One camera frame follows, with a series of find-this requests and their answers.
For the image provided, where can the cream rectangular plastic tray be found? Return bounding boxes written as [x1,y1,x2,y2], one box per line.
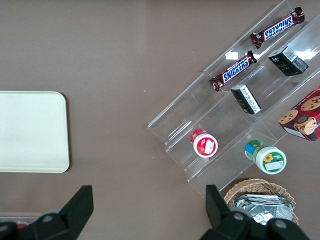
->
[0,91,70,174]

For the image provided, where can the clear acrylic stepped display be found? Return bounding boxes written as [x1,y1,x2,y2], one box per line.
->
[146,0,320,201]

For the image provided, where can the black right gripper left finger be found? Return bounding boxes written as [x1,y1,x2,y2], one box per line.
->
[18,184,95,240]

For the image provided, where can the red lidded snack cup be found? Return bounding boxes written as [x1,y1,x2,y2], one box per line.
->
[189,128,219,159]

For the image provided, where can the clear acrylic bottle rack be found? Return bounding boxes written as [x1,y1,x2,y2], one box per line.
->
[0,215,41,226]

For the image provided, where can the green lidded snack cup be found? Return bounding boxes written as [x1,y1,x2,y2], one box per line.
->
[244,139,288,175]

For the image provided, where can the silver foil packet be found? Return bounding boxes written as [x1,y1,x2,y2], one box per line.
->
[234,193,285,202]
[233,198,295,227]

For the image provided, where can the dark green small box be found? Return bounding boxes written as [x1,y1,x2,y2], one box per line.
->
[230,83,263,116]
[267,45,310,77]

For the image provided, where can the Snickers chocolate bar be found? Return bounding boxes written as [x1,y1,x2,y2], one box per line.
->
[208,50,258,93]
[249,6,306,50]

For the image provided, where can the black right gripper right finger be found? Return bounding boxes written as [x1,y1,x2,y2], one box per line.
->
[202,184,266,240]

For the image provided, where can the red chocolate chip cookie box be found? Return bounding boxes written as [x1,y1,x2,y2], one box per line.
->
[277,86,320,142]

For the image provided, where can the light wicker basket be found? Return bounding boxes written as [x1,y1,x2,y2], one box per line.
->
[223,177,300,226]

